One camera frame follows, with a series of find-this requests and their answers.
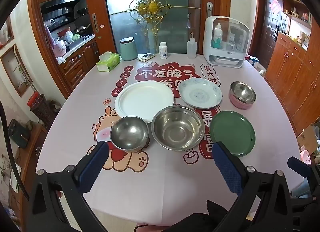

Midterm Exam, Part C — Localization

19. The wooden sideboard cabinet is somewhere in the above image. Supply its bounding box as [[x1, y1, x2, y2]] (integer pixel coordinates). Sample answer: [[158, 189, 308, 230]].
[[265, 0, 320, 135]]

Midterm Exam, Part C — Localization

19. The large stainless steel bowl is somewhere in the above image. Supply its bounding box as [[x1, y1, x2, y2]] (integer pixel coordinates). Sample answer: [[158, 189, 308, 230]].
[[151, 105, 205, 151]]

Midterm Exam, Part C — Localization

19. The green tissue box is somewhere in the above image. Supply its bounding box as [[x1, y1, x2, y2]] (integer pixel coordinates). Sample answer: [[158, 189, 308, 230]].
[[96, 51, 120, 72]]

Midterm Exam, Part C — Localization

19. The white bottle teal label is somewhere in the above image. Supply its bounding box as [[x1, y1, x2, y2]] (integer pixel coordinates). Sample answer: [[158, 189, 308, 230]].
[[212, 23, 223, 48]]

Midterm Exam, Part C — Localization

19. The blue patterned porcelain plate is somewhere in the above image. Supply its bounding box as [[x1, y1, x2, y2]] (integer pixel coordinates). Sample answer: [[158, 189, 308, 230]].
[[178, 78, 223, 109]]

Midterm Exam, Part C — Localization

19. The black cable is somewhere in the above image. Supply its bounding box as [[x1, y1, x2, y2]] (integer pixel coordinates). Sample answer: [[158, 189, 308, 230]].
[[0, 102, 28, 197]]

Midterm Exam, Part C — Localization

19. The large white plate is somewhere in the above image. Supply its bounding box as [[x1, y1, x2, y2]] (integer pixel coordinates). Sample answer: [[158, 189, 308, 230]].
[[114, 80, 175, 123]]

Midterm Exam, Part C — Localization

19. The pale green canister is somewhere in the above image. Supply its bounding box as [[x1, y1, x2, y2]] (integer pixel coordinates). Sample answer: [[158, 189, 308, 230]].
[[119, 37, 138, 61]]

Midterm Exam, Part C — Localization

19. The small stainless steel bowl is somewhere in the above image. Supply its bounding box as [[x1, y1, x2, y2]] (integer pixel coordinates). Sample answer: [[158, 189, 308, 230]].
[[110, 116, 150, 153]]

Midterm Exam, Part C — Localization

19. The wall niche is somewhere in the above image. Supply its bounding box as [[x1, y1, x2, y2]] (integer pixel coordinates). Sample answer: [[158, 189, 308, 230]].
[[0, 44, 33, 97]]

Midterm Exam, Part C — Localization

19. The wooden lower kitchen cabinet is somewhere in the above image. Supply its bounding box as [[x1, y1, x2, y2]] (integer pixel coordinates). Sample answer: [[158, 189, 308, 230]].
[[60, 38, 100, 90]]

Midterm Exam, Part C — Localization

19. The red plastic basket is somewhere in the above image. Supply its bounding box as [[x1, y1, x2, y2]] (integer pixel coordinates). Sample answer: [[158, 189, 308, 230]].
[[27, 91, 40, 109]]

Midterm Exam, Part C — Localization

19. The dark woven basket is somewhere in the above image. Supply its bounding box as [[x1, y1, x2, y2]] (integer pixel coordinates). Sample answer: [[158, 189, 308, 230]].
[[30, 101, 57, 126]]

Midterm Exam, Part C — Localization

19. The small clear bottle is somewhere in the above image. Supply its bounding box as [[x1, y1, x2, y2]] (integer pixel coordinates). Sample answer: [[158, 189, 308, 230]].
[[229, 33, 242, 47]]

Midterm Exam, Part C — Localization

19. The blue stool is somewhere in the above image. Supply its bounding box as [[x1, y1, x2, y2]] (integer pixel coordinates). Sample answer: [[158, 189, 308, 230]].
[[246, 53, 260, 66]]

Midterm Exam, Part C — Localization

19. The gold door ornament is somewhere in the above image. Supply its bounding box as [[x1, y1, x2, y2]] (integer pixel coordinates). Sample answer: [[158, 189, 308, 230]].
[[129, 0, 200, 35]]

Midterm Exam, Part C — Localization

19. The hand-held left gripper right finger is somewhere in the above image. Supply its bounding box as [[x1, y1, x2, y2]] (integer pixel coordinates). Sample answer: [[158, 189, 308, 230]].
[[212, 141, 296, 232]]

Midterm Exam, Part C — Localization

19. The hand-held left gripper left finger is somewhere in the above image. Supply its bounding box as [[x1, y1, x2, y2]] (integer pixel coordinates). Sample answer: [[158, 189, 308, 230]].
[[30, 141, 110, 232]]

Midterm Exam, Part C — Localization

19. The dark brown entrance door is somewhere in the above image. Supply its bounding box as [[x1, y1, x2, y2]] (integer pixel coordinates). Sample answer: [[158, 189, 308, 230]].
[[260, 0, 283, 65]]

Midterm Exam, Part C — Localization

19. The white storage cabinet box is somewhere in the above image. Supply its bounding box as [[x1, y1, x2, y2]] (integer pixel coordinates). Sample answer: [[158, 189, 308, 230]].
[[202, 16, 250, 68]]

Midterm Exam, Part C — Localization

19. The frosted glass door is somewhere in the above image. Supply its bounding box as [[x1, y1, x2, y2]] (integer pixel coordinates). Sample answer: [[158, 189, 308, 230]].
[[102, 0, 202, 56]]

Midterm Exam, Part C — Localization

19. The green plate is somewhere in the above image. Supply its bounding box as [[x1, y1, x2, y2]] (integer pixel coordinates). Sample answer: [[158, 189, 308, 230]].
[[209, 110, 256, 158]]

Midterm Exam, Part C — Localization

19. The clear squeeze bottle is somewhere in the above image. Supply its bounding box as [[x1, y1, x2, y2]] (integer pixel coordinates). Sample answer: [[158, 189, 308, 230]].
[[187, 32, 197, 59]]

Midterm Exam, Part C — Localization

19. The cardboard box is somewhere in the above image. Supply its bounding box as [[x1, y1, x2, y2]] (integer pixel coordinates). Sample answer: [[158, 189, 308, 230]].
[[296, 122, 320, 155]]

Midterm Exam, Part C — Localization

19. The pill blister pack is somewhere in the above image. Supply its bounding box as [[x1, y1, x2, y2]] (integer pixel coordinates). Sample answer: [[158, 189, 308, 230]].
[[137, 53, 157, 62]]

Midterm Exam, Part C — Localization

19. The white pill bottle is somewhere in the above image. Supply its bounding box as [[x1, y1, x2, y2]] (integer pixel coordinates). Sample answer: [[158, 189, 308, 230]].
[[159, 42, 168, 59]]

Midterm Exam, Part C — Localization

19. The pink steel-lined bowl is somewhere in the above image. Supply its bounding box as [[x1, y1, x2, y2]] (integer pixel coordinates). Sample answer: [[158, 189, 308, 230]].
[[229, 81, 257, 110]]

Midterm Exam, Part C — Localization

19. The pink rice cooker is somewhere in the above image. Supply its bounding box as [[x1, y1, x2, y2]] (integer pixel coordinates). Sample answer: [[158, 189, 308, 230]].
[[54, 37, 67, 57]]

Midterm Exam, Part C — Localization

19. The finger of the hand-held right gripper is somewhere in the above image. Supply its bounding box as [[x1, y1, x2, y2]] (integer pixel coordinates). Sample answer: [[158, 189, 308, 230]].
[[291, 189, 320, 213], [287, 156, 320, 185]]

